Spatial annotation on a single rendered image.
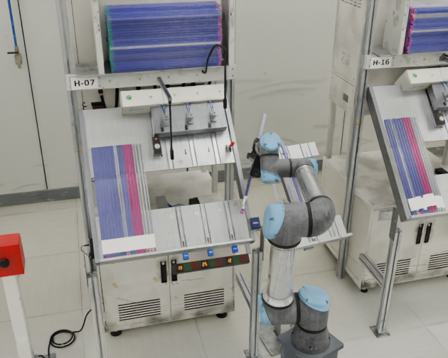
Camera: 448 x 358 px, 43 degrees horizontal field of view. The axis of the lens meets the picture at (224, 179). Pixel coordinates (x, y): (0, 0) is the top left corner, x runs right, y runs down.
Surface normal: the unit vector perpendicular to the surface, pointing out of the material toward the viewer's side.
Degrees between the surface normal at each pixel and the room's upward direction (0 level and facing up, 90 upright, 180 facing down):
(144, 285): 90
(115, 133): 44
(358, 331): 0
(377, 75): 90
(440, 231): 90
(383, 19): 90
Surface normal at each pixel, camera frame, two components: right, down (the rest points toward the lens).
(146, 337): 0.00, -0.89
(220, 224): 0.18, -0.33
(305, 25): 0.25, 0.43
